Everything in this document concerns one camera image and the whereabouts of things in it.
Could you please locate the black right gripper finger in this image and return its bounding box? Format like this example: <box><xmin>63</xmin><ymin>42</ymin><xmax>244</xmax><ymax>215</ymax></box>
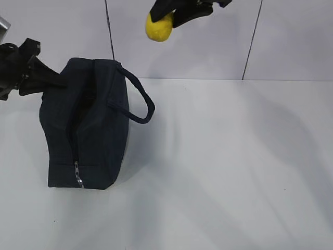
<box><xmin>150</xmin><ymin>0</ymin><xmax>182</xmax><ymax>22</ymax></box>
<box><xmin>173</xmin><ymin>1</ymin><xmax>213</xmax><ymax>28</ymax></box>

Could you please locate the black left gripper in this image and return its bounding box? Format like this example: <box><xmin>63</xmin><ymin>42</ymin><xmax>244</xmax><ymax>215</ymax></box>
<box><xmin>1</xmin><ymin>38</ymin><xmax>67</xmax><ymax>101</ymax></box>

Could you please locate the yellow lemon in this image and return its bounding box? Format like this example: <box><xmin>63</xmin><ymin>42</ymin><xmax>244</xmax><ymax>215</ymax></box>
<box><xmin>145</xmin><ymin>12</ymin><xmax>174</xmax><ymax>42</ymax></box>

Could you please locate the navy blue fabric lunch bag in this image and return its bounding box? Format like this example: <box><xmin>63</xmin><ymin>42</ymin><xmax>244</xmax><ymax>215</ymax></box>
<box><xmin>40</xmin><ymin>58</ymin><xmax>155</xmax><ymax>190</ymax></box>

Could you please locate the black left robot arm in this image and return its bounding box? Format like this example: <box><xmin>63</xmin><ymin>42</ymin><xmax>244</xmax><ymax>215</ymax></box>
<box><xmin>1</xmin><ymin>38</ymin><xmax>67</xmax><ymax>101</ymax></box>

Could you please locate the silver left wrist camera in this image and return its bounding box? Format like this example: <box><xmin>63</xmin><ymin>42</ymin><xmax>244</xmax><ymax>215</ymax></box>
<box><xmin>0</xmin><ymin>16</ymin><xmax>11</xmax><ymax>43</ymax></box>

